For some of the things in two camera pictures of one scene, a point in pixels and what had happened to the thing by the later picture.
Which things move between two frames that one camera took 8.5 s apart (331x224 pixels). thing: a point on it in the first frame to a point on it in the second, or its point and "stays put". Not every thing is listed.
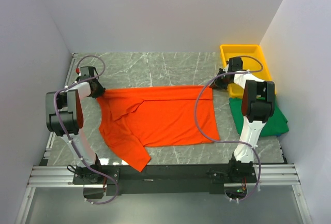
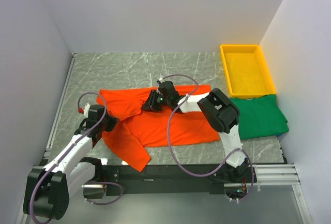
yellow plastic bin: x=253 y=60 stays put
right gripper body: x=222 y=82 to x=167 y=101
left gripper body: x=100 y=89 to x=108 y=123
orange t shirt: x=133 y=119 stays put
